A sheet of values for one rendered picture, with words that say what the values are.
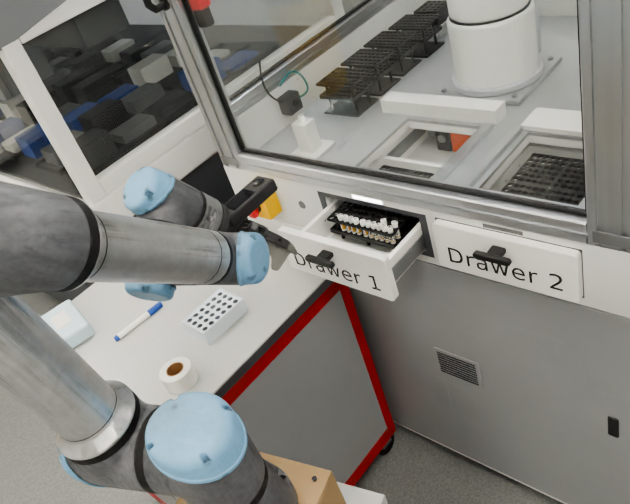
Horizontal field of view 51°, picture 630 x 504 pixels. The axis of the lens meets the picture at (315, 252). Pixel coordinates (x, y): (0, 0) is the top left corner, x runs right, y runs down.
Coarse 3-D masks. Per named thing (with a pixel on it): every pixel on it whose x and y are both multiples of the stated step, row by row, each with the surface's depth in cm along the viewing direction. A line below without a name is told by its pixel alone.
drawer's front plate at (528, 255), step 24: (456, 240) 128; (480, 240) 123; (504, 240) 119; (528, 240) 117; (456, 264) 132; (480, 264) 128; (528, 264) 119; (552, 264) 116; (576, 264) 112; (528, 288) 123; (576, 288) 115
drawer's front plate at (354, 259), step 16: (304, 240) 138; (320, 240) 135; (288, 256) 147; (304, 256) 142; (336, 256) 134; (352, 256) 130; (368, 256) 127; (384, 256) 125; (320, 272) 142; (336, 272) 138; (352, 272) 134; (368, 272) 130; (384, 272) 127; (368, 288) 134; (384, 288) 130
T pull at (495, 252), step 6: (492, 246) 122; (498, 246) 121; (474, 252) 122; (480, 252) 121; (492, 252) 120; (498, 252) 120; (504, 252) 120; (480, 258) 121; (486, 258) 120; (492, 258) 119; (498, 258) 118; (504, 258) 118; (504, 264) 118
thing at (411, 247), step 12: (336, 204) 152; (324, 216) 149; (312, 228) 147; (324, 228) 150; (420, 228) 135; (336, 240) 150; (348, 240) 148; (360, 240) 147; (408, 240) 133; (420, 240) 136; (396, 252) 131; (408, 252) 134; (420, 252) 137; (396, 264) 131; (408, 264) 135; (396, 276) 132
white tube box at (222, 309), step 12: (216, 300) 151; (228, 300) 151; (240, 300) 148; (192, 312) 150; (204, 312) 149; (216, 312) 148; (228, 312) 147; (240, 312) 149; (192, 324) 148; (204, 324) 146; (216, 324) 145; (228, 324) 148; (204, 336) 143; (216, 336) 146
